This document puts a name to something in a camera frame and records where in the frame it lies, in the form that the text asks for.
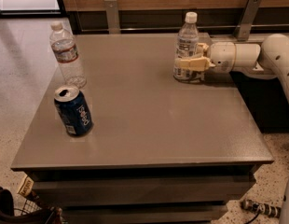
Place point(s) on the small cream paper packet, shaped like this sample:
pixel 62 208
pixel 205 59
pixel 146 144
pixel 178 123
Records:
pixel 26 186

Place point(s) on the clear bottle with blue label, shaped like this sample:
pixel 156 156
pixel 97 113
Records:
pixel 186 47

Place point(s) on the blue Pepsi soda can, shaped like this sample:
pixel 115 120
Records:
pixel 72 107

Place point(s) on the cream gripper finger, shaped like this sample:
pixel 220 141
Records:
pixel 199 64
pixel 202 49

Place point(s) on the grey drawer cabinet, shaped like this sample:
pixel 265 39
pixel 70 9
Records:
pixel 159 151

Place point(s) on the metal wall bracket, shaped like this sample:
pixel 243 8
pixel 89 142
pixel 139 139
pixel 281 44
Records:
pixel 112 15
pixel 243 29

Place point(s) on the right metal wall bracket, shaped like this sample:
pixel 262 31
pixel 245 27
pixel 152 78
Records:
pixel 243 29

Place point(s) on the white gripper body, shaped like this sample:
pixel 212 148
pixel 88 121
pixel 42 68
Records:
pixel 223 57

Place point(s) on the black and white striped handle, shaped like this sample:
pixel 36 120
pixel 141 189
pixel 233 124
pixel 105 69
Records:
pixel 261 208

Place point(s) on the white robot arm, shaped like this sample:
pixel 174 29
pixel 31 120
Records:
pixel 266 61

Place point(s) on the wire basket with black bag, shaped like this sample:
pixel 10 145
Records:
pixel 30 213

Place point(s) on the left metal wall bracket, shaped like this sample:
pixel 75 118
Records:
pixel 112 15

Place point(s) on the clear bottle with red label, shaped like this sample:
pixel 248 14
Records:
pixel 66 53

